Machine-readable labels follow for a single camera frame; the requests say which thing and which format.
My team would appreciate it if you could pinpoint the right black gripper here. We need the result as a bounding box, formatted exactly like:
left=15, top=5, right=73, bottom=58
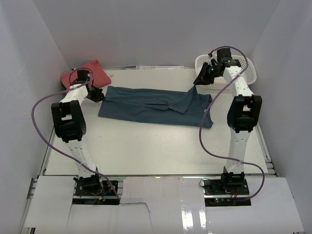
left=194, top=62, right=222, bottom=86

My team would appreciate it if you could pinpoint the blue t shirt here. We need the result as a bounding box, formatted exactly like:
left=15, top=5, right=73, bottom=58
left=98, top=86, right=213, bottom=127

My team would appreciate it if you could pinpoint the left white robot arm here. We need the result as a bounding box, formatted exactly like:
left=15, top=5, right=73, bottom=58
left=51, top=68, right=105, bottom=195

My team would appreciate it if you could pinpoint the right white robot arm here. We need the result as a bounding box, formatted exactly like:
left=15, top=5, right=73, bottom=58
left=193, top=46, right=262, bottom=195

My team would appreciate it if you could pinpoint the folded red t shirt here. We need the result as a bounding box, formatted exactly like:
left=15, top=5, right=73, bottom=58
left=60, top=60, right=112, bottom=89

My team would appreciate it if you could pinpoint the white plastic laundry basket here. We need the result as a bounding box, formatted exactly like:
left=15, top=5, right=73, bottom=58
left=195, top=55, right=257, bottom=90

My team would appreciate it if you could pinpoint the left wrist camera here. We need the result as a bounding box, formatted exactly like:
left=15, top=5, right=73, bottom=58
left=71, top=70, right=90, bottom=84

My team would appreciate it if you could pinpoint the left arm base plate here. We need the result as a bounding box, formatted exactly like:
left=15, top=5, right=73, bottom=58
left=72, top=180, right=120, bottom=205

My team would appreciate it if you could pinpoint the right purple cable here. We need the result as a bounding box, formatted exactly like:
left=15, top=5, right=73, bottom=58
left=199, top=45, right=267, bottom=201

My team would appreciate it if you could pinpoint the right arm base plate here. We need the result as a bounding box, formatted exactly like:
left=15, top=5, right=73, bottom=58
left=199, top=172, right=252, bottom=207

